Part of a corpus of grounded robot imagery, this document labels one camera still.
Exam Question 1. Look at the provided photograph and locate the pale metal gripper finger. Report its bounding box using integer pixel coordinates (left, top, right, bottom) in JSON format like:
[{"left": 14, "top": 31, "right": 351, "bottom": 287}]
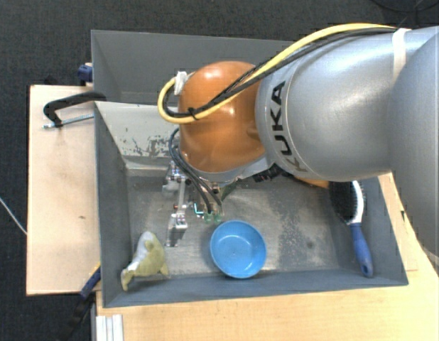
[
  {"left": 165, "top": 212, "right": 190, "bottom": 248},
  {"left": 162, "top": 166, "right": 189, "bottom": 196}
]

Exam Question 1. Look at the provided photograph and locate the green and white toy animal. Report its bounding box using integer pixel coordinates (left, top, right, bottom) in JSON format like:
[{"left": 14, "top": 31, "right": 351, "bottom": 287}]
[{"left": 120, "top": 230, "right": 170, "bottom": 292}]

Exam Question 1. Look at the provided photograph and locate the blue plastic bowl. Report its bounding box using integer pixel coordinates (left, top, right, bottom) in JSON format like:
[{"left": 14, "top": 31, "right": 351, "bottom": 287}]
[{"left": 209, "top": 220, "right": 268, "bottom": 280}]

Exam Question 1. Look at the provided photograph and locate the pale wood board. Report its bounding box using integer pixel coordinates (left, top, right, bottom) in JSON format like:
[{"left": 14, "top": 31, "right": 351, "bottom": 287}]
[{"left": 26, "top": 85, "right": 102, "bottom": 296}]

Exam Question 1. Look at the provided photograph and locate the grey metal bin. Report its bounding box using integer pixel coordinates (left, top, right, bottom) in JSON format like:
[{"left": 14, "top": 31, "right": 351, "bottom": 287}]
[{"left": 90, "top": 29, "right": 409, "bottom": 308}]

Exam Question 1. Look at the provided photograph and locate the black brush with blue handle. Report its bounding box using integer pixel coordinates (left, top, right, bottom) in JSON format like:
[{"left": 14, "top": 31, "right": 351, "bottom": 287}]
[{"left": 328, "top": 180, "right": 374, "bottom": 278}]

